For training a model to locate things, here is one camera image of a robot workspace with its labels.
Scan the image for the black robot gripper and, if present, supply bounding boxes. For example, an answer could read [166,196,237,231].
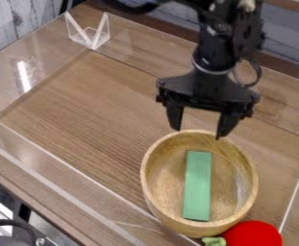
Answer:
[157,70,260,139]

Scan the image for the green rectangular block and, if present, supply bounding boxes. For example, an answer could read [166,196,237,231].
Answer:
[184,151,213,221]

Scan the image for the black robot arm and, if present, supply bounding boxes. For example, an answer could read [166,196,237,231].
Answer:
[103,0,265,138]

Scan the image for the brown wooden bowl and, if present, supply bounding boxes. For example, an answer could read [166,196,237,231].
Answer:
[141,130,258,238]

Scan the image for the red round plush toy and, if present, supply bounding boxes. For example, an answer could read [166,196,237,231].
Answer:
[222,221,284,246]

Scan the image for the small green toy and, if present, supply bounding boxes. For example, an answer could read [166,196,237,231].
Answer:
[202,237,226,246]

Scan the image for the clear acrylic corner bracket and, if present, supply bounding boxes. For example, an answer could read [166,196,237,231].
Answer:
[65,12,111,50]

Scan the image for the clear acrylic enclosure wall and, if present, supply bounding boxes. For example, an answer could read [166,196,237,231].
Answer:
[0,122,200,246]

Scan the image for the black metal table bracket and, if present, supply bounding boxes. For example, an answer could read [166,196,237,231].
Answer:
[13,200,59,246]

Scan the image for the black cable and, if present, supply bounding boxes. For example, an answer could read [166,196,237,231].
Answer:
[0,219,41,246]

